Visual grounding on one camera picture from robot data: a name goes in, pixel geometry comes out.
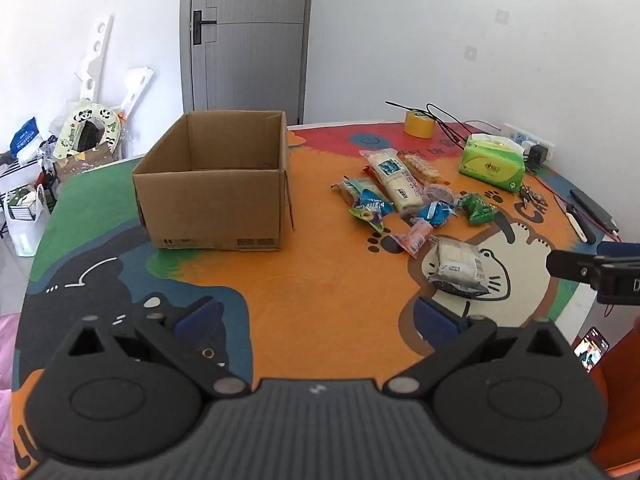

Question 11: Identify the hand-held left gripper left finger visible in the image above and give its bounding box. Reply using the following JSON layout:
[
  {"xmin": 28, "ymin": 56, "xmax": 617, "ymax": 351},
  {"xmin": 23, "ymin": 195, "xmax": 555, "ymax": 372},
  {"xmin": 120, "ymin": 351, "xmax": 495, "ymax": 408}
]
[{"xmin": 47, "ymin": 296, "xmax": 251, "ymax": 401}]

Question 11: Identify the yellow tape roll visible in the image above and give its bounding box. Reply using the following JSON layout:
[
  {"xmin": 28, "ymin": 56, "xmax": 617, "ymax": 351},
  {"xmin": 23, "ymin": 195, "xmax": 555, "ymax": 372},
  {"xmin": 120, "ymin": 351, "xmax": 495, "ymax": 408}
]
[{"xmin": 404, "ymin": 110, "xmax": 435, "ymax": 138}]

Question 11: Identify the pink cloth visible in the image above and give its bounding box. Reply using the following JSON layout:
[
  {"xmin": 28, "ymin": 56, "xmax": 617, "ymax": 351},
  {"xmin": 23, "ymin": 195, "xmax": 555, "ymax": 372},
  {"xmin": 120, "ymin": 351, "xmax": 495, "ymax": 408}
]
[{"xmin": 0, "ymin": 310, "xmax": 23, "ymax": 391}]

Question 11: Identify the short white foam board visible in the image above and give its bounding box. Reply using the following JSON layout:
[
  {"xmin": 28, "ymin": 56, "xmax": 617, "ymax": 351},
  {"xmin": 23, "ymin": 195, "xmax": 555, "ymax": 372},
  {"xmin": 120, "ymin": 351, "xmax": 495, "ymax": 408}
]
[{"xmin": 119, "ymin": 67, "xmax": 152, "ymax": 116}]

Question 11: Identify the grey door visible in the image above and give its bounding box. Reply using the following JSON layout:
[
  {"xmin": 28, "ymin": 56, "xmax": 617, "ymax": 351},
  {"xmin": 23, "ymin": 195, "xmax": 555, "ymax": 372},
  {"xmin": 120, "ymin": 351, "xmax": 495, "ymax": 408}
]
[{"xmin": 180, "ymin": 0, "xmax": 321, "ymax": 126}]

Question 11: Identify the green banded cracker packet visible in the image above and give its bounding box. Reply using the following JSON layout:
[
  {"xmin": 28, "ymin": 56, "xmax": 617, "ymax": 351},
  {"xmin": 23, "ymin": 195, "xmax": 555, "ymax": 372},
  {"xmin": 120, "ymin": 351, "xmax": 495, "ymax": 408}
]
[{"xmin": 330, "ymin": 176, "xmax": 373, "ymax": 207}]

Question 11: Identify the green tissue pack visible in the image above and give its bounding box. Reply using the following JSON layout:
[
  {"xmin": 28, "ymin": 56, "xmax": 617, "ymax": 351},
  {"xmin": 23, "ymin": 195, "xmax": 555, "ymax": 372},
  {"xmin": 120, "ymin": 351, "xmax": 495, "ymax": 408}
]
[{"xmin": 459, "ymin": 134, "xmax": 526, "ymax": 193}]

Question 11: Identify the tall white foam board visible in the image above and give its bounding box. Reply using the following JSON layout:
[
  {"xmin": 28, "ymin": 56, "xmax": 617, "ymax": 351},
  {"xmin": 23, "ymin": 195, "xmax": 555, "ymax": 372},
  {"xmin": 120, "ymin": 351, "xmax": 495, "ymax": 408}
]
[{"xmin": 75, "ymin": 14, "xmax": 113, "ymax": 106}]

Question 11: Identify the white bag with basket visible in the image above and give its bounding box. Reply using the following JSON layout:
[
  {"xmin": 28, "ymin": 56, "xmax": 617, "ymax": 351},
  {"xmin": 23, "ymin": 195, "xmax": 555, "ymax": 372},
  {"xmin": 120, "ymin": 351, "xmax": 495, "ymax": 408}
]
[{"xmin": 4, "ymin": 185, "xmax": 51, "ymax": 258}]

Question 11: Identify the colourful printed table mat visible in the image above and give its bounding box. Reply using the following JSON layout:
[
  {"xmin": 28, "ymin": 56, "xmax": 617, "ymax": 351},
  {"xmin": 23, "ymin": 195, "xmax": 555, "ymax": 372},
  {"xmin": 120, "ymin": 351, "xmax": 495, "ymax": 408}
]
[{"xmin": 10, "ymin": 120, "xmax": 626, "ymax": 480}]

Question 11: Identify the blue plastic bag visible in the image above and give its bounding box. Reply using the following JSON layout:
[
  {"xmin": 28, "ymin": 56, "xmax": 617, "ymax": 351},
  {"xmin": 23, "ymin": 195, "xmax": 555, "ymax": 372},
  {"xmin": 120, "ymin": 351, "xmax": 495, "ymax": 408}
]
[{"xmin": 10, "ymin": 117, "xmax": 40, "ymax": 156}]

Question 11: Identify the flattened brown carton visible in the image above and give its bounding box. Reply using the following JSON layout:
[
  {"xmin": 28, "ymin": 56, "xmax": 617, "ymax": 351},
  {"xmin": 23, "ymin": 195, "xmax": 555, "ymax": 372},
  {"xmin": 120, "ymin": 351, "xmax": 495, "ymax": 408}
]
[{"xmin": 52, "ymin": 145, "xmax": 118, "ymax": 181}]

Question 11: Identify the orange chair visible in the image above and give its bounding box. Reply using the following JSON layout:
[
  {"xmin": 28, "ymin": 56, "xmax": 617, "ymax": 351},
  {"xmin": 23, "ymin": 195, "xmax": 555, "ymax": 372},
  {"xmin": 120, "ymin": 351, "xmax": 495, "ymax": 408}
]
[{"xmin": 587, "ymin": 330, "xmax": 640, "ymax": 478}]

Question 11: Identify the panda print toilet seat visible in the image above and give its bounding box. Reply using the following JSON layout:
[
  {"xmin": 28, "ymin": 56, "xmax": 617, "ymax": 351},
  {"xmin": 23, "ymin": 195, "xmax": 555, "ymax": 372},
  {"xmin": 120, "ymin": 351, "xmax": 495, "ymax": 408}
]
[{"xmin": 54, "ymin": 100, "xmax": 123, "ymax": 158}]

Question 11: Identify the white pen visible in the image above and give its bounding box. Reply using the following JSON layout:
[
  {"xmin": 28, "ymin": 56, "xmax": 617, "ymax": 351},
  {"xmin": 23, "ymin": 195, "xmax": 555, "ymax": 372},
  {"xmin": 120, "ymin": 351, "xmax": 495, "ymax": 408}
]
[{"xmin": 565, "ymin": 207, "xmax": 593, "ymax": 243}]

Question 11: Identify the red striped snack packet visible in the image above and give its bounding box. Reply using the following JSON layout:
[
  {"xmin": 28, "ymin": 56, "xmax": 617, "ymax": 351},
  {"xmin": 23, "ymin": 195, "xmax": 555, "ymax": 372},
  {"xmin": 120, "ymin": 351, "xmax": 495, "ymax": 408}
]
[{"xmin": 390, "ymin": 220, "xmax": 435, "ymax": 260}]

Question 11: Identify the clear biscuit packet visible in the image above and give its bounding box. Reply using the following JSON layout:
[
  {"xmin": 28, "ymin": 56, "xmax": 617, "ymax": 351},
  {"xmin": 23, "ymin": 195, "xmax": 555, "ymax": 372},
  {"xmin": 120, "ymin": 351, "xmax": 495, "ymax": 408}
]
[{"xmin": 402, "ymin": 155, "xmax": 451, "ymax": 186}]

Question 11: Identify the white power strip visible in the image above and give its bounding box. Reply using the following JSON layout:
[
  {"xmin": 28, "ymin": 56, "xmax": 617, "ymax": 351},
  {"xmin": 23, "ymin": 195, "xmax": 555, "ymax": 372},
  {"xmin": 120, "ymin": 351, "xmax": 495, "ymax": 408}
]
[{"xmin": 502, "ymin": 122, "xmax": 556, "ymax": 161}]

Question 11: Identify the long white bread packet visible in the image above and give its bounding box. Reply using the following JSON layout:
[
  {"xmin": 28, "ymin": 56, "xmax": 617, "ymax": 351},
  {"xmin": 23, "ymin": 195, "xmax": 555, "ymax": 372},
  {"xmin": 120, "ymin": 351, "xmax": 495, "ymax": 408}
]
[{"xmin": 361, "ymin": 149, "xmax": 432, "ymax": 213}]

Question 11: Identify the purple cake packet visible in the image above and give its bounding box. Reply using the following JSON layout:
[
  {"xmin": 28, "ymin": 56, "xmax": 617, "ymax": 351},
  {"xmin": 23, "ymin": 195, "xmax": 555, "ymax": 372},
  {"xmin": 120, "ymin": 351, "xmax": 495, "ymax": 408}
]
[{"xmin": 422, "ymin": 183, "xmax": 458, "ymax": 206}]

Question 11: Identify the green candy packet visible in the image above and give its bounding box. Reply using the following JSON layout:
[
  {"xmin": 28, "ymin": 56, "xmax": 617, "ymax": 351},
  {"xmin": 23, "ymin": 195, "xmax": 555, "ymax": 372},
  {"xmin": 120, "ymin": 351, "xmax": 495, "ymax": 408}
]
[{"xmin": 348, "ymin": 207, "xmax": 391, "ymax": 233}]

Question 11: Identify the thin red wire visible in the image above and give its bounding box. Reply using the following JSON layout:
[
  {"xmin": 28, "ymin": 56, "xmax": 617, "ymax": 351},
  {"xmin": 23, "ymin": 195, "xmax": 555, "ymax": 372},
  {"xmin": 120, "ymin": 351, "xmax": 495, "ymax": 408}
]
[{"xmin": 525, "ymin": 170, "xmax": 622, "ymax": 242}]

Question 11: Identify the black door handle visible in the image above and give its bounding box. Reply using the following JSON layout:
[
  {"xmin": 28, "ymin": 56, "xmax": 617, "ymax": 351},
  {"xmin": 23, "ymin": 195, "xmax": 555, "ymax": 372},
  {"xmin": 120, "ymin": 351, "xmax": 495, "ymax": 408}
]
[{"xmin": 192, "ymin": 10, "xmax": 218, "ymax": 45}]

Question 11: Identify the brown cardboard box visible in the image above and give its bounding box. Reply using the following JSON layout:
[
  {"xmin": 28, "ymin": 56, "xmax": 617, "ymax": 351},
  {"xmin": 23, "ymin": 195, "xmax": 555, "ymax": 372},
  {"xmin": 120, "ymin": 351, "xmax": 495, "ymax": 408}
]
[{"xmin": 131, "ymin": 110, "xmax": 297, "ymax": 251}]

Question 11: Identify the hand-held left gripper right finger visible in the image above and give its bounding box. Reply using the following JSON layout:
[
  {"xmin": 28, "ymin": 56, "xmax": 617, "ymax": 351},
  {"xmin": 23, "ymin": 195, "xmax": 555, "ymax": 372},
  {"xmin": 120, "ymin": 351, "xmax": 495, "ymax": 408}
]
[{"xmin": 382, "ymin": 296, "xmax": 576, "ymax": 401}]

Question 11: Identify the smartphone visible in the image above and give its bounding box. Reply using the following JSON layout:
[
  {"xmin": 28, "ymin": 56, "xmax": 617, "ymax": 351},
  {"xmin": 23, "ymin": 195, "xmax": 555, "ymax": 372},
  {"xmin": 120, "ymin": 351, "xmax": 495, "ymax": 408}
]
[{"xmin": 572, "ymin": 326, "xmax": 611, "ymax": 373}]

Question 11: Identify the white wafer packet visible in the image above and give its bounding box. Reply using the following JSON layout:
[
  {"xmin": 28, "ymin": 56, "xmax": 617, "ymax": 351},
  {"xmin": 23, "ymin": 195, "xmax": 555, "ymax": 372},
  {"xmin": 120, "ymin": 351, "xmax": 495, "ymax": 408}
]
[{"xmin": 427, "ymin": 239, "xmax": 491, "ymax": 297}]

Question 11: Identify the blue snack packet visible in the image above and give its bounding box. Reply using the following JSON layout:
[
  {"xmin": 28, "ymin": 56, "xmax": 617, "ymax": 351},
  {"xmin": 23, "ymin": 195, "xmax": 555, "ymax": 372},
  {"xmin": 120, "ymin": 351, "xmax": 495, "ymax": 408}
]
[
  {"xmin": 352, "ymin": 187, "xmax": 396, "ymax": 216},
  {"xmin": 411, "ymin": 200, "xmax": 460, "ymax": 228}
]

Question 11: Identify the green crinkled snack packet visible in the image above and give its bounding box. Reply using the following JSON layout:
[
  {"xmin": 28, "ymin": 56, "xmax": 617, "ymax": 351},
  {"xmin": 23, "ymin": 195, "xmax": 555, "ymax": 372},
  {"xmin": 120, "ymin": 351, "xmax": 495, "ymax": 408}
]
[{"xmin": 457, "ymin": 192, "xmax": 503, "ymax": 226}]

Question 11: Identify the black cable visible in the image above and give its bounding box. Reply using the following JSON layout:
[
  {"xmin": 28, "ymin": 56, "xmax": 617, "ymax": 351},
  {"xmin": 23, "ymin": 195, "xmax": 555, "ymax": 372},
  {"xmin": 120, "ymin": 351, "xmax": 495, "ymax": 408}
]
[{"xmin": 385, "ymin": 101, "xmax": 473, "ymax": 147}]

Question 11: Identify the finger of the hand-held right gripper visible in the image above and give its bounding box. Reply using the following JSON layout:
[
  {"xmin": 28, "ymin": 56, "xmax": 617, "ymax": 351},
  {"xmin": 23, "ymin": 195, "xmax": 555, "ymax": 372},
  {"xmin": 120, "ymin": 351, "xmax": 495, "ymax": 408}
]
[
  {"xmin": 597, "ymin": 241, "xmax": 640, "ymax": 260},
  {"xmin": 545, "ymin": 249, "xmax": 608, "ymax": 291}
]

